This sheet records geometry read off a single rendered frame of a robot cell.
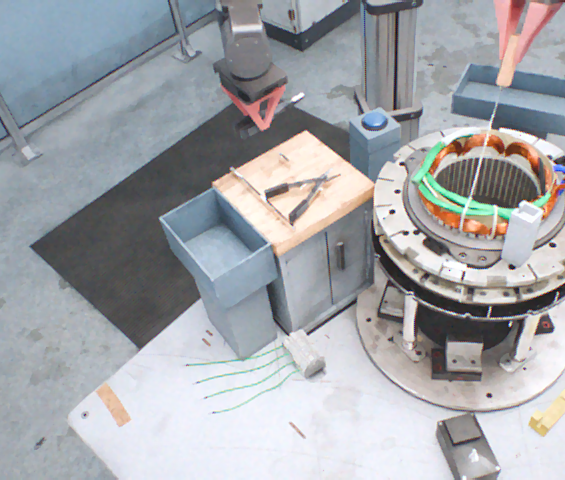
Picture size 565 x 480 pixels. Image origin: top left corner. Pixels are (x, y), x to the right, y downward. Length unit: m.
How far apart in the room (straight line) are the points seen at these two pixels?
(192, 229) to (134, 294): 1.27
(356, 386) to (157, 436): 0.35
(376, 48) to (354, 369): 0.62
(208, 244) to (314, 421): 0.35
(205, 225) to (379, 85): 0.50
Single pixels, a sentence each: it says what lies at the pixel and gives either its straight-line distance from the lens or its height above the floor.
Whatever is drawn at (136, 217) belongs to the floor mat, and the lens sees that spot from 2.58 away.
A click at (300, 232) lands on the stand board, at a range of 0.94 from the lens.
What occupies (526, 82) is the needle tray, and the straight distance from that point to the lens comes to 1.27.
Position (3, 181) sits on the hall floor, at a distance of 3.06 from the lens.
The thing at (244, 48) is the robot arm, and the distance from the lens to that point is 0.77.
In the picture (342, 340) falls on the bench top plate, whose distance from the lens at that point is 1.16.
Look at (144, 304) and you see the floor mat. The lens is 2.28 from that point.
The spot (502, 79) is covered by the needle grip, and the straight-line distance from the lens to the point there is 0.82.
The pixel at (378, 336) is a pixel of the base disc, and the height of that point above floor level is 0.80.
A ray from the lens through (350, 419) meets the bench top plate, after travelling 1.08.
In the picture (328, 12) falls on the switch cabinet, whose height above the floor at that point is 0.13.
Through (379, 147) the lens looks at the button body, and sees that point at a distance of 1.17.
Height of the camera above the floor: 1.77
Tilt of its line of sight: 48 degrees down
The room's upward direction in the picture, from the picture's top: 10 degrees counter-clockwise
